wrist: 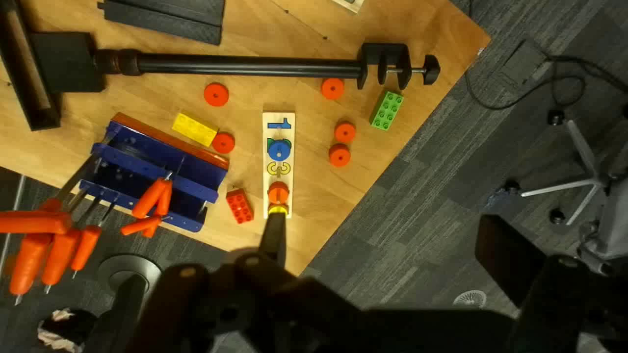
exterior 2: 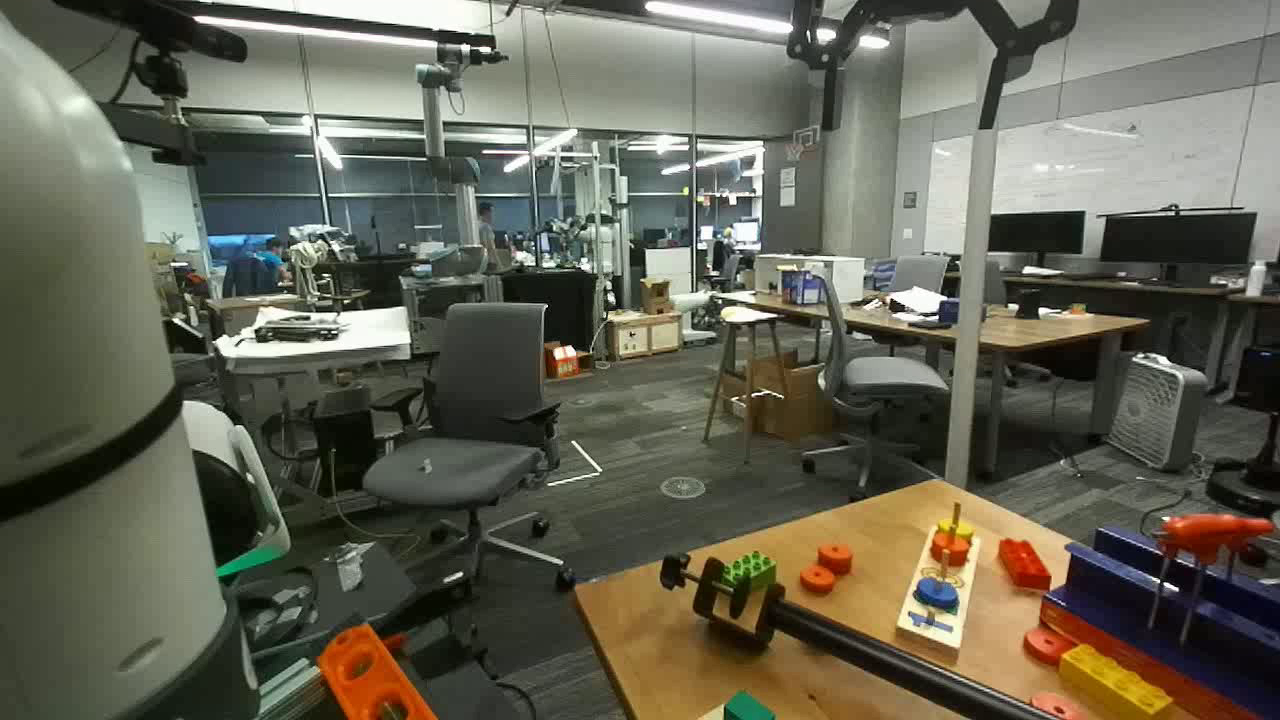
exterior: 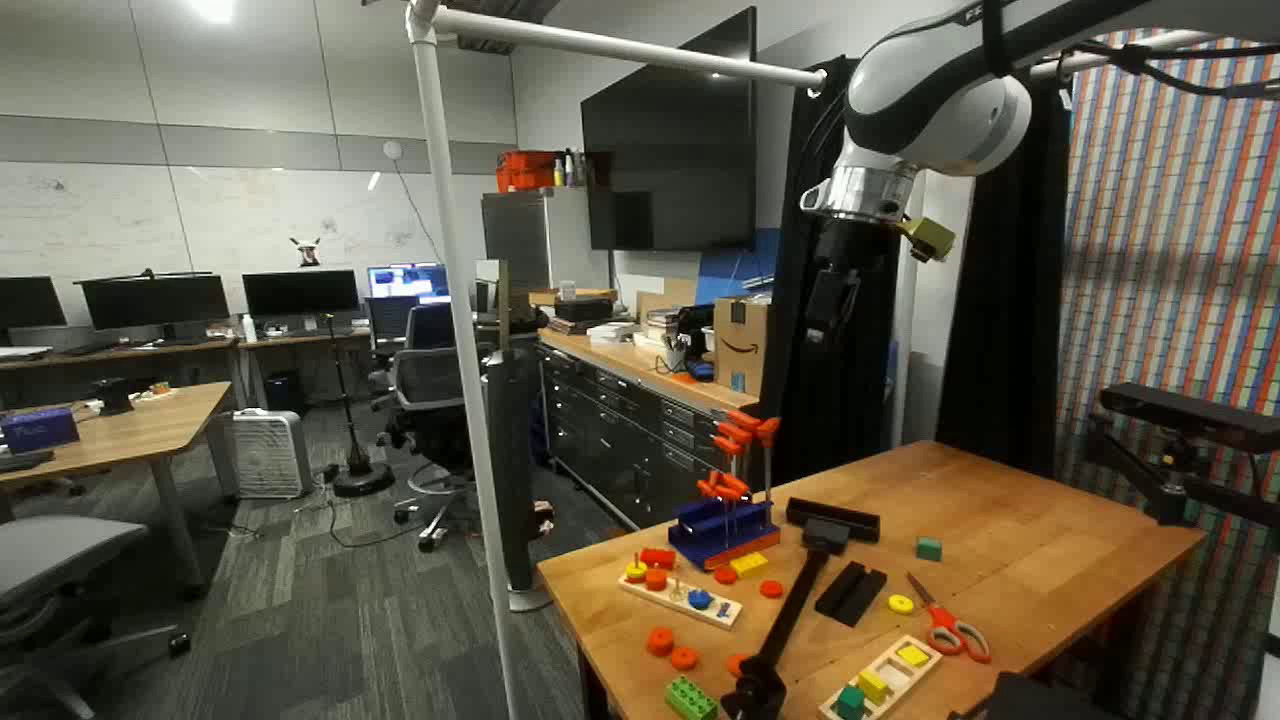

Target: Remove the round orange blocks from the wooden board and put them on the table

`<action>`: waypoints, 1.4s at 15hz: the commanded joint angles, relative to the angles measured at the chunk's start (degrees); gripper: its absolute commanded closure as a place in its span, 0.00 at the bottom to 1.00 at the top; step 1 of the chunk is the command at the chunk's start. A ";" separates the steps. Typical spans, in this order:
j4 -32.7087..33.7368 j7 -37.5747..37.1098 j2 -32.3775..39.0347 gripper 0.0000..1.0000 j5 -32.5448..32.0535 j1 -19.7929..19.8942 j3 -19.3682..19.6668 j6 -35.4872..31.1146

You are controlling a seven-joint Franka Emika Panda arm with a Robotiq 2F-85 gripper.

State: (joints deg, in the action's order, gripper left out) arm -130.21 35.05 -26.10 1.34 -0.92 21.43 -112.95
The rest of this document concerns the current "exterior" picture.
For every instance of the small green cube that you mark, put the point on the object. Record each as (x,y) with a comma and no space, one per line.
(928,549)

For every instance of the wooden shape puzzle board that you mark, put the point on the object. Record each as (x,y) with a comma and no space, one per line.
(880,687)

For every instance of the black plastic tray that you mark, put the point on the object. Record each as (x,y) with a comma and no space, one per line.
(850,593)

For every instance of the grey office chair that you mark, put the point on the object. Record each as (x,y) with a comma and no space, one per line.
(431,419)

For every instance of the white metal frame pole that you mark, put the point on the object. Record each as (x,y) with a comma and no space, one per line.
(426,21)

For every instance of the round orange block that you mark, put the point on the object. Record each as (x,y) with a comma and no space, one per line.
(662,643)
(684,658)
(657,556)

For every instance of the round blue block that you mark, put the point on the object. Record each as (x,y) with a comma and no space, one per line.
(699,596)

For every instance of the wall mounted black television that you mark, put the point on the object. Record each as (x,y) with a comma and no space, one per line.
(671,162)

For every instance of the cardboard box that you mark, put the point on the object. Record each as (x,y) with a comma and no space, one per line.
(743,344)

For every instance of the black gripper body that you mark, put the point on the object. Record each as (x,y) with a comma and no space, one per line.
(845,276)

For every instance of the yellow round piece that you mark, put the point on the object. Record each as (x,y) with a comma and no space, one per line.
(907,607)

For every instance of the green lego block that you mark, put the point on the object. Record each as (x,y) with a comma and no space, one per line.
(688,701)

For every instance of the wooden office desk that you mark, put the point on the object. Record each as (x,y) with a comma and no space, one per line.
(153,435)

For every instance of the orange spring clamp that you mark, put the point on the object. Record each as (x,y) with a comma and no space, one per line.
(743,429)

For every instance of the black flat bar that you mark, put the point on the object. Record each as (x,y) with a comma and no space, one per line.
(859,527)

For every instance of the black drawer cabinet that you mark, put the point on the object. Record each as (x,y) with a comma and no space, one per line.
(628,429)

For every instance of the blue clamp rack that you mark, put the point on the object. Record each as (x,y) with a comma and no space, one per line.
(712,534)

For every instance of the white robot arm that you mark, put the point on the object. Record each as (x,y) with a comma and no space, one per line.
(945,94)

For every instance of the yellow lego block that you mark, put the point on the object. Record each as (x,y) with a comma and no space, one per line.
(743,567)

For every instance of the orange handled scissors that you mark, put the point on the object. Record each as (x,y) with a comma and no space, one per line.
(948,634)

